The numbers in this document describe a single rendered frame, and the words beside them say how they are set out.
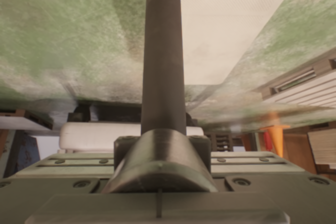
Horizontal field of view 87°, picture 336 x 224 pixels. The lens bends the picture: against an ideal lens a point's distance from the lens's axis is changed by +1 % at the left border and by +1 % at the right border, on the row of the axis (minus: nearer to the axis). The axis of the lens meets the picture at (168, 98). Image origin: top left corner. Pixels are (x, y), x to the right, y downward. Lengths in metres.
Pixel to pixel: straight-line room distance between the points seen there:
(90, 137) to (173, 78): 1.68
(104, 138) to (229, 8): 1.51
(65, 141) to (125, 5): 1.35
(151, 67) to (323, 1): 0.99
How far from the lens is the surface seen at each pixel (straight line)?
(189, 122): 2.17
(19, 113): 2.98
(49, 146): 5.93
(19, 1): 1.05
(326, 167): 6.42
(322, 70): 1.59
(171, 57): 0.16
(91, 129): 1.82
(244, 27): 0.72
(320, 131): 4.57
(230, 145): 5.22
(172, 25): 0.18
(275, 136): 4.31
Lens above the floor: 0.64
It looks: 19 degrees down
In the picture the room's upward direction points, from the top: 179 degrees clockwise
